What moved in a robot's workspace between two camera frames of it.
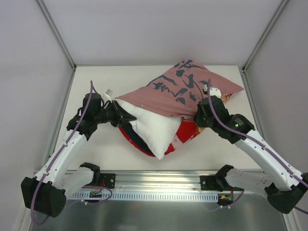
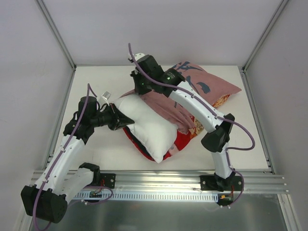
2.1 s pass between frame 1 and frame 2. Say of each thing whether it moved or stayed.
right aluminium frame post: stayed
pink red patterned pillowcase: moved
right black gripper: moved
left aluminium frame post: stayed
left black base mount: stayed
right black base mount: stayed
